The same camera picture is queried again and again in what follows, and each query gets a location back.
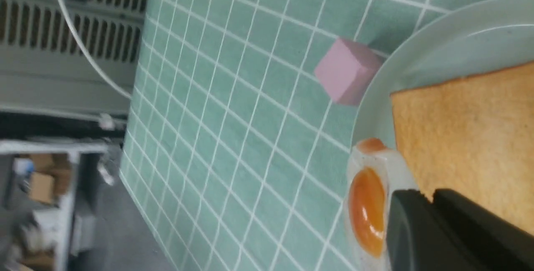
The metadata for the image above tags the green round front plate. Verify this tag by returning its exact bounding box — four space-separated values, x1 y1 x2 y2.
351 0 534 147

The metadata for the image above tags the toast slice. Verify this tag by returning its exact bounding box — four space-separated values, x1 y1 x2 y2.
390 62 534 234

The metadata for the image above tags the white cable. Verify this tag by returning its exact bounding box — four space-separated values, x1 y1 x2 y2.
47 0 133 99

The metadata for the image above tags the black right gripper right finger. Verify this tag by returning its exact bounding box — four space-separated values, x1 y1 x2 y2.
433 189 534 271

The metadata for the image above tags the grey slotted cable duct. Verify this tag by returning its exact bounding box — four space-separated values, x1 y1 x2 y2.
0 0 147 114

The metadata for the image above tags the lilac pink cube block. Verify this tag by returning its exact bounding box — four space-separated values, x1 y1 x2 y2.
314 38 382 106

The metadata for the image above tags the shelf with cardboard boxes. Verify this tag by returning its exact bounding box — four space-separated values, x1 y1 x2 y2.
1 139 117 271

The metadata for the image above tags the fried egg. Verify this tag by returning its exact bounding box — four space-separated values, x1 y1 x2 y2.
343 138 419 271

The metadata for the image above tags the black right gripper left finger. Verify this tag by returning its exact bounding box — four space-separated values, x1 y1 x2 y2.
386 190 496 271

